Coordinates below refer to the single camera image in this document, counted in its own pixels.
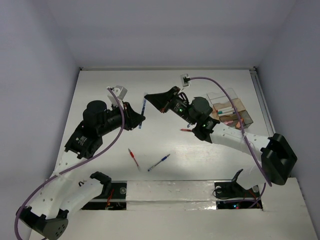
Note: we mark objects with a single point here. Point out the red gel pen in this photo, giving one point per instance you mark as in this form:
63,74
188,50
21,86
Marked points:
186,130

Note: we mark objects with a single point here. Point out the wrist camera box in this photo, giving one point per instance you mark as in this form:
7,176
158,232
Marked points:
119,91
185,81

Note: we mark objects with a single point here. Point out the blue gel pen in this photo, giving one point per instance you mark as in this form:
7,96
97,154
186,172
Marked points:
144,101

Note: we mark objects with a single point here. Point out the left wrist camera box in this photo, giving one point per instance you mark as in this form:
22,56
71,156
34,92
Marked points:
119,91

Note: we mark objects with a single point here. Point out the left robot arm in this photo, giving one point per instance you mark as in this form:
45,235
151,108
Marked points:
69,191

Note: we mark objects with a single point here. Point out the red capped white marker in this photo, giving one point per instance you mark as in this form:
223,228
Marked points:
225,109

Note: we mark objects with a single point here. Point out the clear compartment organizer box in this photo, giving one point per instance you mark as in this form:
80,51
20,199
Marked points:
218,100

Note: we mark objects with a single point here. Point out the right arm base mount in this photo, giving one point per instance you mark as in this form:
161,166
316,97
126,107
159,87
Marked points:
230,195

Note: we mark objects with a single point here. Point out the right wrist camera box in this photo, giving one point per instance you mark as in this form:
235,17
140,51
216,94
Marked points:
185,81

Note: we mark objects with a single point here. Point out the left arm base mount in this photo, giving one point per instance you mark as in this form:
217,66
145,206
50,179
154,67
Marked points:
114,200

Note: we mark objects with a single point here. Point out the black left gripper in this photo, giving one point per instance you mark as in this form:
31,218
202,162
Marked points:
131,117

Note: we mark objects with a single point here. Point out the red ballpoint pen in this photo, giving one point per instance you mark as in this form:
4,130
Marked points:
134,159

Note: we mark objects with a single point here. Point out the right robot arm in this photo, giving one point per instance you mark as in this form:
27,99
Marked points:
275,157

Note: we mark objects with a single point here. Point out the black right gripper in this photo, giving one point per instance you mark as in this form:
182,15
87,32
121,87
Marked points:
162,102

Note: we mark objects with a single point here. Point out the blue ballpoint pen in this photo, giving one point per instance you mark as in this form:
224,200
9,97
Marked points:
160,161

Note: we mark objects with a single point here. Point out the green capped white marker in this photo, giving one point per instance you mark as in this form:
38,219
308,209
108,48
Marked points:
219,113

